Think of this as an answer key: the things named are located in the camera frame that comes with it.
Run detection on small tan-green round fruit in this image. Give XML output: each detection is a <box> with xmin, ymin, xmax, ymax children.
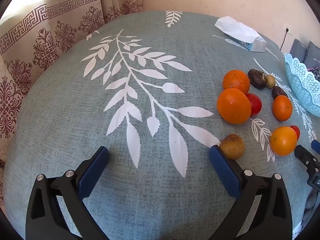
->
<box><xmin>265</xmin><ymin>74</ymin><xmax>276</xmax><ymax>89</ymax></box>

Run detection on grey upholstered bed frame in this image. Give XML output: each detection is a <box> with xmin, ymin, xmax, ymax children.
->
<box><xmin>291</xmin><ymin>39</ymin><xmax>307</xmax><ymax>63</ymax></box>

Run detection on black power cable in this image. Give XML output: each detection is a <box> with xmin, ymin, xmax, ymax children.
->
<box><xmin>280</xmin><ymin>31</ymin><xmax>288</xmax><ymax>52</ymax></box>

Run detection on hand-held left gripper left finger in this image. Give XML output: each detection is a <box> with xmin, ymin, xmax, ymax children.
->
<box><xmin>25</xmin><ymin>146</ymin><xmax>110</xmax><ymax>240</ymax></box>

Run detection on blue tissue pack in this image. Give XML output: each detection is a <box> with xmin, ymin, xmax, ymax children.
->
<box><xmin>215</xmin><ymin>16</ymin><xmax>267</xmax><ymax>53</ymax></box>

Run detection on large orange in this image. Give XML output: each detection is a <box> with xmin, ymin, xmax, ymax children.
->
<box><xmin>217</xmin><ymin>88</ymin><xmax>252</xmax><ymax>125</ymax></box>

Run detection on brown speckled round fruit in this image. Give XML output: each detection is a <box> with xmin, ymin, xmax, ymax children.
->
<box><xmin>219</xmin><ymin>134</ymin><xmax>245</xmax><ymax>160</ymax></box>

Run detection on grey cushion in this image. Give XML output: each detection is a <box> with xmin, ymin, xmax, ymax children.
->
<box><xmin>304</xmin><ymin>41</ymin><xmax>320</xmax><ymax>67</ymax></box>

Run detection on light blue lattice basket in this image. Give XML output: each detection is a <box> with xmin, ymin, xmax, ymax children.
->
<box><xmin>284</xmin><ymin>53</ymin><xmax>320</xmax><ymax>117</ymax></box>

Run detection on leopard print blanket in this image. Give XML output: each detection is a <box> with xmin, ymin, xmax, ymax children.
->
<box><xmin>309</xmin><ymin>67</ymin><xmax>320</xmax><ymax>83</ymax></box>

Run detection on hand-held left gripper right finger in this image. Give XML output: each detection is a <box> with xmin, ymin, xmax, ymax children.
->
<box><xmin>209</xmin><ymin>145</ymin><xmax>293</xmax><ymax>240</ymax></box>

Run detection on beige patterned curtain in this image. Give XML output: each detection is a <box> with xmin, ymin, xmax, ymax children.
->
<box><xmin>0</xmin><ymin>0</ymin><xmax>145</xmax><ymax>203</ymax></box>

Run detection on dark brown wrinkled fruit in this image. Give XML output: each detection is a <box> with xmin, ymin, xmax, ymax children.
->
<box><xmin>248</xmin><ymin>69</ymin><xmax>267</xmax><ymax>90</ymax></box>
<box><xmin>272</xmin><ymin>86</ymin><xmax>288</xmax><ymax>100</ymax></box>

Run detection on red tomato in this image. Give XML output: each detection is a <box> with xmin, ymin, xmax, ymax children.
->
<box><xmin>246</xmin><ymin>93</ymin><xmax>262</xmax><ymax>117</ymax></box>
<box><xmin>289</xmin><ymin>125</ymin><xmax>300</xmax><ymax>141</ymax></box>

